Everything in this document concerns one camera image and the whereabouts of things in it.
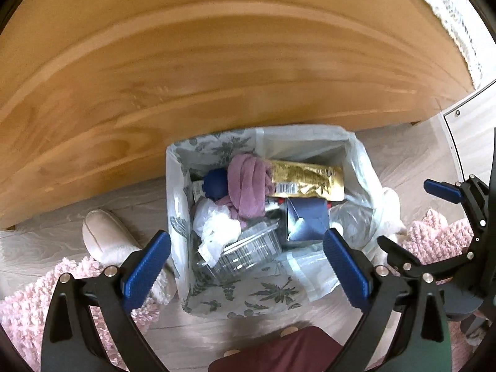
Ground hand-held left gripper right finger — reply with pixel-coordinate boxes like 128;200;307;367
323;228;454;372

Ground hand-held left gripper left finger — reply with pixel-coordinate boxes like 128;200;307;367
41;230;172;372

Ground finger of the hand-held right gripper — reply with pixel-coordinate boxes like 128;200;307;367
423;175;489;227
378;234;431;276

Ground bin with palm print liner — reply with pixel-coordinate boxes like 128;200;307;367
166;125;388;320

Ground white tissue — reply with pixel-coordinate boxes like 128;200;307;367
193;197;252;268

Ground clear plastic container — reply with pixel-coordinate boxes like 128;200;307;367
197;221;283;283

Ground yellow snack packet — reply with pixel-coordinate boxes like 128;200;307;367
267;160;345;202

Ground purple cloth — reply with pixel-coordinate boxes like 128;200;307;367
227;154;274;221

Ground clear plastic bottle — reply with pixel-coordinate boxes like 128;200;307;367
329;201;373;249

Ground beige door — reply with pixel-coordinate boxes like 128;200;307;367
442;79;496;187

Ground blue carton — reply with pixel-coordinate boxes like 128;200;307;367
285;197;330;241

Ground maroon trouser leg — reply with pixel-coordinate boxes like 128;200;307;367
208;325;351;372

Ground dark blue round object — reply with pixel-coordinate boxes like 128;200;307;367
203;168;229;199

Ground pink shaggy rug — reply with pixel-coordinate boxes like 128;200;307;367
0;258;161;372

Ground wooden bed frame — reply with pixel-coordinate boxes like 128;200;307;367
0;0;477;229

